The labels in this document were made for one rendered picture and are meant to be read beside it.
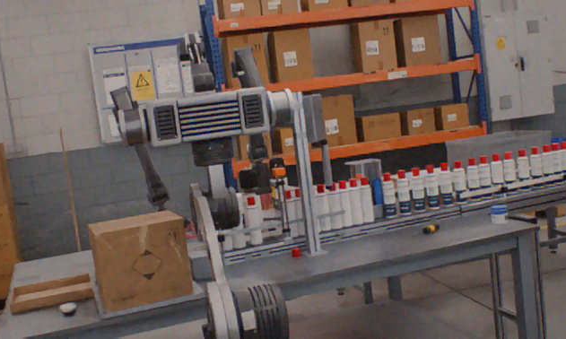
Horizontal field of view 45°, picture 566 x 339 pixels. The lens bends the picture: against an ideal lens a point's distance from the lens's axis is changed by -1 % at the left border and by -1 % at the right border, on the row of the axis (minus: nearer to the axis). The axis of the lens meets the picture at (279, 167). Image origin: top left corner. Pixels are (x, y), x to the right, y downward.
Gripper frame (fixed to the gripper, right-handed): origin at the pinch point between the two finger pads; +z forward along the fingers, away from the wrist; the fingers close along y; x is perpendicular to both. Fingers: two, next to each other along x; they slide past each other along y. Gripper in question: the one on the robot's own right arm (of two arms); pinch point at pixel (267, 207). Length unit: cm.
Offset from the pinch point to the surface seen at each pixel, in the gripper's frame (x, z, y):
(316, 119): 21.9, -35.8, -19.2
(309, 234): 23.3, 10.1, -9.5
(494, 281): -8, 61, -117
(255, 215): 8.9, 0.8, 8.4
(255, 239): 8.8, 10.6, 9.8
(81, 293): 20, 15, 83
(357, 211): 8.5, 7.6, -38.3
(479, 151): -102, 8, -179
